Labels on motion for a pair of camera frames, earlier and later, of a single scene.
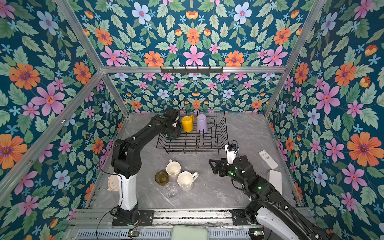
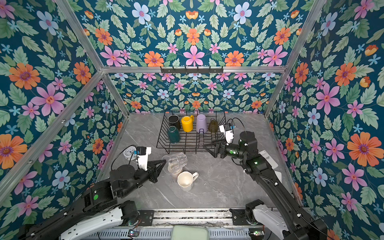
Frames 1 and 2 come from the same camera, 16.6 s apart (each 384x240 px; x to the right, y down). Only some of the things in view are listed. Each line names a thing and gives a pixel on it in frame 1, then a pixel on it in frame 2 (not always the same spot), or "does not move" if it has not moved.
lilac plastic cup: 202,123 does not move
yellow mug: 187,123 does not move
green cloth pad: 189,232 does not move
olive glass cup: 161,177 -> 213,125
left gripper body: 174,131 -> 142,177
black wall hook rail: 191,71 does not move
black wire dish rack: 200,130 does not move
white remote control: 268,159 does not move
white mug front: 185,180 does not move
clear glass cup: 171,190 -> 174,163
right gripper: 223,164 -> 216,144
